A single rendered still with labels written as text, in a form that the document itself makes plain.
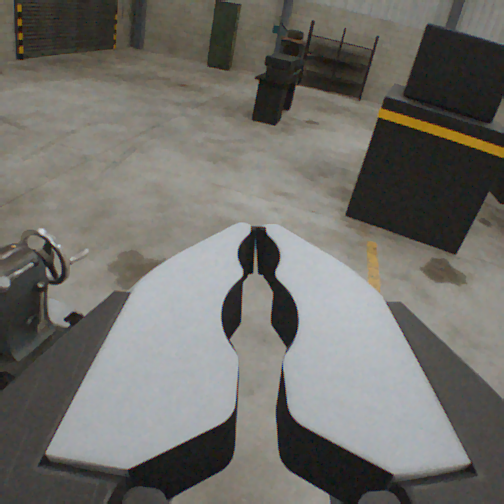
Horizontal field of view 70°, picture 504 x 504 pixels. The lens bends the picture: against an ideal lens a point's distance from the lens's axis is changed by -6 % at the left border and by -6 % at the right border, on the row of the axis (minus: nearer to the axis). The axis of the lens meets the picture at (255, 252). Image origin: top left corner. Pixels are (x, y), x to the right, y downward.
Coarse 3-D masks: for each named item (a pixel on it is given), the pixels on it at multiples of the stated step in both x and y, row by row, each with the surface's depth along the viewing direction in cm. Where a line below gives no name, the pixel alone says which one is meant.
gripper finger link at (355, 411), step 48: (288, 240) 10; (288, 288) 9; (336, 288) 9; (288, 336) 9; (336, 336) 7; (384, 336) 7; (288, 384) 6; (336, 384) 6; (384, 384) 6; (288, 432) 6; (336, 432) 6; (384, 432) 6; (432, 432) 6; (336, 480) 6; (384, 480) 5
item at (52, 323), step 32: (0, 256) 73; (32, 256) 77; (64, 256) 82; (0, 288) 68; (32, 288) 76; (0, 320) 70; (32, 320) 79; (64, 320) 90; (0, 352) 78; (32, 352) 80; (0, 384) 72
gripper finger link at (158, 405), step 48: (240, 240) 10; (144, 288) 8; (192, 288) 8; (240, 288) 9; (144, 336) 7; (192, 336) 7; (96, 384) 6; (144, 384) 6; (192, 384) 6; (96, 432) 5; (144, 432) 5; (192, 432) 6; (144, 480) 5; (192, 480) 6
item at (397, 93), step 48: (432, 48) 331; (480, 48) 316; (432, 96) 350; (480, 96) 334; (384, 144) 350; (432, 144) 334; (480, 144) 318; (384, 192) 370; (432, 192) 353; (480, 192) 336; (432, 240) 374
